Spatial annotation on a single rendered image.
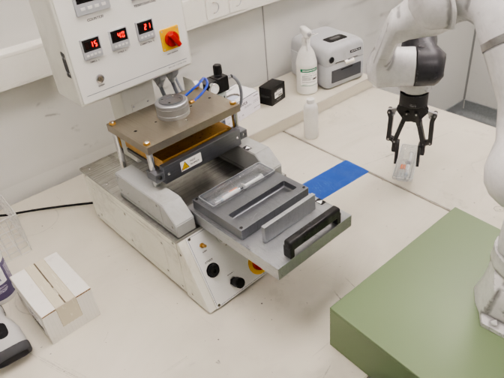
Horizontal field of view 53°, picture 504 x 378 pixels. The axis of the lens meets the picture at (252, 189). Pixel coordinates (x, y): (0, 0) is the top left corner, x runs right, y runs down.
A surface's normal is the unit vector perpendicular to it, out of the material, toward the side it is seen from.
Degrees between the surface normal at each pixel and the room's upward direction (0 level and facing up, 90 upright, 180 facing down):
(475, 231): 2
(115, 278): 0
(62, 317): 89
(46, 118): 90
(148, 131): 0
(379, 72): 102
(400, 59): 48
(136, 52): 90
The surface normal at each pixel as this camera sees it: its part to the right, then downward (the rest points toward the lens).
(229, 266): 0.58, 0.00
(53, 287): -0.11, -0.82
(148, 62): 0.67, 0.37
